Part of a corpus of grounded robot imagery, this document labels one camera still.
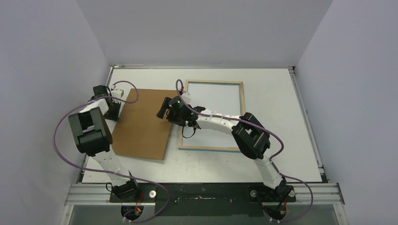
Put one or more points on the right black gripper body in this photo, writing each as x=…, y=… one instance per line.
x=164, y=108

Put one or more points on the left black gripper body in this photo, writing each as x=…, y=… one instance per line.
x=114, y=113

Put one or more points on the brown cardboard backing board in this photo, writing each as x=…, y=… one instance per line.
x=139, y=133

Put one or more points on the hot air balloon photo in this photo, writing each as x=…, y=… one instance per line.
x=222, y=97

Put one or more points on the blue wooden picture frame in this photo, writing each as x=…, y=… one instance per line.
x=215, y=121

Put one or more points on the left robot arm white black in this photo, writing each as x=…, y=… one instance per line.
x=93, y=137

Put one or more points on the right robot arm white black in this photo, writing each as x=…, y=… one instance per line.
x=246, y=130

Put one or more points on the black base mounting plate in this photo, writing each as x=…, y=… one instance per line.
x=202, y=199

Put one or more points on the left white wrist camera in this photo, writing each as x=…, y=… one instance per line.
x=117, y=93

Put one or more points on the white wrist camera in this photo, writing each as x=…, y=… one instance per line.
x=186, y=97
x=117, y=93

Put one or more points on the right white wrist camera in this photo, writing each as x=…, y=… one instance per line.
x=186, y=97

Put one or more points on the aluminium rail front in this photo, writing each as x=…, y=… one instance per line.
x=96, y=194

